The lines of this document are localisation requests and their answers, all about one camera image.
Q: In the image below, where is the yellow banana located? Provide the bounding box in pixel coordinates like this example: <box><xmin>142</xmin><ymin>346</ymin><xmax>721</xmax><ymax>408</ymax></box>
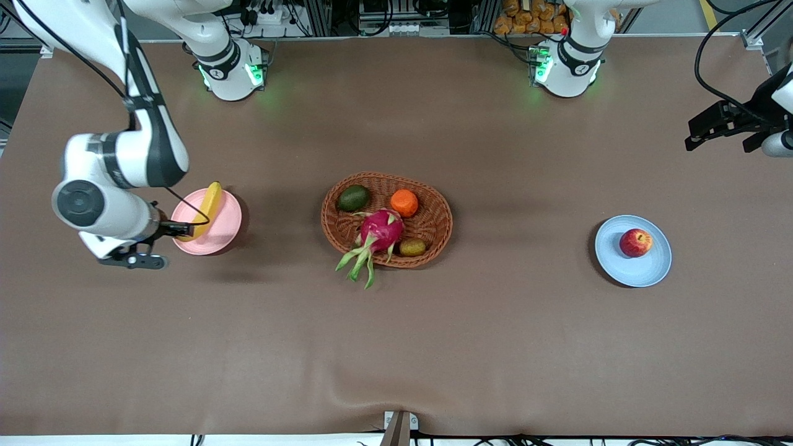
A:
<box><xmin>180</xmin><ymin>181</ymin><xmax>223</xmax><ymax>242</ymax></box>

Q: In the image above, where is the red apple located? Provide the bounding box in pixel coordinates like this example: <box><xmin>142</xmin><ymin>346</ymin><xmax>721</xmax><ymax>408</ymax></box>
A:
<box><xmin>619</xmin><ymin>228</ymin><xmax>654</xmax><ymax>258</ymax></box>

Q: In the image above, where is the pink plate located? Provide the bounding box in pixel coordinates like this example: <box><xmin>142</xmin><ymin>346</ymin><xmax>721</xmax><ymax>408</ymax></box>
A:
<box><xmin>171</xmin><ymin>188</ymin><xmax>243</xmax><ymax>256</ymax></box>

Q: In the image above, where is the blue plate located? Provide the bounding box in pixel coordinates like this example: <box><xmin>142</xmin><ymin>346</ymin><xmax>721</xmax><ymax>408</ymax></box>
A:
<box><xmin>595</xmin><ymin>214</ymin><xmax>673</xmax><ymax>288</ymax></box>

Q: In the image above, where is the green avocado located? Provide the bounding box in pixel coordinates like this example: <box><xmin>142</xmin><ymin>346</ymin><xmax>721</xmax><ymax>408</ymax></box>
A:
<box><xmin>336</xmin><ymin>185</ymin><xmax>372</xmax><ymax>213</ymax></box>

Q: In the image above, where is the pink dragon fruit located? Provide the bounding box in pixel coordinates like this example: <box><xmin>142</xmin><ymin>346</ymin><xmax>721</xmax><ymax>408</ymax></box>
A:
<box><xmin>335</xmin><ymin>209</ymin><xmax>406</xmax><ymax>290</ymax></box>

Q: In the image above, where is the brown wicker basket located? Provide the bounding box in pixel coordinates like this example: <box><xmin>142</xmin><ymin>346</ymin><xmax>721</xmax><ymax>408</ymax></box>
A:
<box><xmin>320</xmin><ymin>172</ymin><xmax>453</xmax><ymax>269</ymax></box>

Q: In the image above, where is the pile of bread rolls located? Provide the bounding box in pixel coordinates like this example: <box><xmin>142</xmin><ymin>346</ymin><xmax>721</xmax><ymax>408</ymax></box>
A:
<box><xmin>494</xmin><ymin>0</ymin><xmax>569</xmax><ymax>36</ymax></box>

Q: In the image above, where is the white power strip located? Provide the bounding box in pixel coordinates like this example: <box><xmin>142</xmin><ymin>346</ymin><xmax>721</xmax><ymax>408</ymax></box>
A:
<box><xmin>385</xmin><ymin>22</ymin><xmax>451</xmax><ymax>37</ymax></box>
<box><xmin>230</xmin><ymin>7</ymin><xmax>284</xmax><ymax>25</ymax></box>

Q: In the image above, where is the orange fruit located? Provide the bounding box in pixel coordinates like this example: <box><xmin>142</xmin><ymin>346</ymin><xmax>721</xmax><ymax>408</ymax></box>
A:
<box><xmin>390</xmin><ymin>189</ymin><xmax>419</xmax><ymax>218</ymax></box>

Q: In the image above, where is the brown table cover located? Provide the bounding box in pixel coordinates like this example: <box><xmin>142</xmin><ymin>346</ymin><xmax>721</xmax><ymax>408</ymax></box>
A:
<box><xmin>0</xmin><ymin>36</ymin><xmax>793</xmax><ymax>437</ymax></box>

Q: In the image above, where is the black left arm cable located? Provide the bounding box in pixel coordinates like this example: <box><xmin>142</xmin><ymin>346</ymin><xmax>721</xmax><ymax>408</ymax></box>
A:
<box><xmin>694</xmin><ymin>0</ymin><xmax>772</xmax><ymax>121</ymax></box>

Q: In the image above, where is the aluminium frame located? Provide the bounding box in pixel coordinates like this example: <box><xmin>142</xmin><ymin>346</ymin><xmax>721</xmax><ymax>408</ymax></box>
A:
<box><xmin>740</xmin><ymin>0</ymin><xmax>793</xmax><ymax>51</ymax></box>
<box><xmin>0</xmin><ymin>0</ymin><xmax>58</xmax><ymax>59</ymax></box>

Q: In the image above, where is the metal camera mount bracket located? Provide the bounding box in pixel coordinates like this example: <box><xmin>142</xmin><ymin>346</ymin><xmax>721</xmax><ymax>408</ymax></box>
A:
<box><xmin>380</xmin><ymin>410</ymin><xmax>419</xmax><ymax>446</ymax></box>

